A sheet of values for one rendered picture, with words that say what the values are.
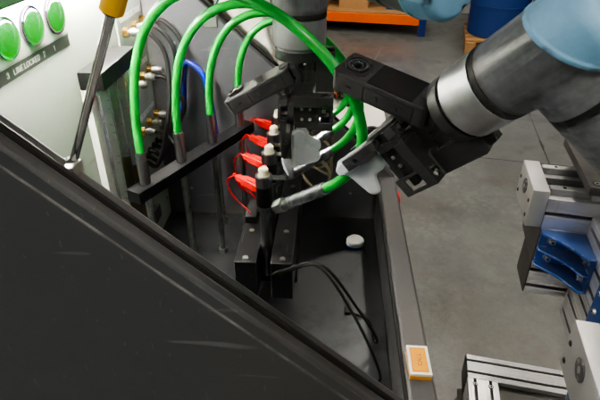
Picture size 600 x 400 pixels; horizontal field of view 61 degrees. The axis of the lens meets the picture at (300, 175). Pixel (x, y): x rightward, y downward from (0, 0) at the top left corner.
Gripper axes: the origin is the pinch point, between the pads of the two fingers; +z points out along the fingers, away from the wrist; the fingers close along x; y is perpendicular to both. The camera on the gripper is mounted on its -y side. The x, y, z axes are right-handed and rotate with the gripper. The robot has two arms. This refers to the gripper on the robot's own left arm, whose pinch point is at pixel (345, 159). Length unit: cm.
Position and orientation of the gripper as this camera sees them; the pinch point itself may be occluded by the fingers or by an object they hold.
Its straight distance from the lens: 66.2
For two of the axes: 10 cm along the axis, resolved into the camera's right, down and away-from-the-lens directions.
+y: 6.6, 7.5, 0.5
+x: 6.2, -5.7, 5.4
